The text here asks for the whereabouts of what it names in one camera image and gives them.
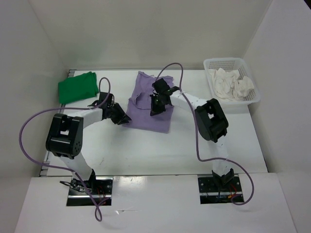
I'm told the purple t-shirt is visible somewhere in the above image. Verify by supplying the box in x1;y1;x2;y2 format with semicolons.
124;71;173;133

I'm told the green t-shirt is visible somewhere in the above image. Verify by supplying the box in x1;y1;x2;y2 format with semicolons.
58;72;99;104

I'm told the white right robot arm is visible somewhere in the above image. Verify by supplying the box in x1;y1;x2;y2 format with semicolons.
150;89;234;191

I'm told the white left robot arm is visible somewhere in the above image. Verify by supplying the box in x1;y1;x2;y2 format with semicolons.
46;103;131;194

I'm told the white t-shirt in basket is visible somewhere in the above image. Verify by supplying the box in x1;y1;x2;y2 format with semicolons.
208;68;255;101

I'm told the white plastic basket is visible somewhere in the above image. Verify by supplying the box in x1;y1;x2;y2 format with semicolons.
203;57;260;107

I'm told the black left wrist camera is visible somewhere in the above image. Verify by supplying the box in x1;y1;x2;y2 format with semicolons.
89;92;114;109

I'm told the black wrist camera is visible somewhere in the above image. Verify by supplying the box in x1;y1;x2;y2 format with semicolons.
152;78;180;96
89;92;114;109

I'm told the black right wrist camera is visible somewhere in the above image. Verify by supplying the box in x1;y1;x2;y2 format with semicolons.
152;78;180;96

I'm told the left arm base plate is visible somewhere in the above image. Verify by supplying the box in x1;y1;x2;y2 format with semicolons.
60;176;113;207

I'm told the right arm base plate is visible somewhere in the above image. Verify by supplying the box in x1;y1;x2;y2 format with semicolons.
198;175;244;204

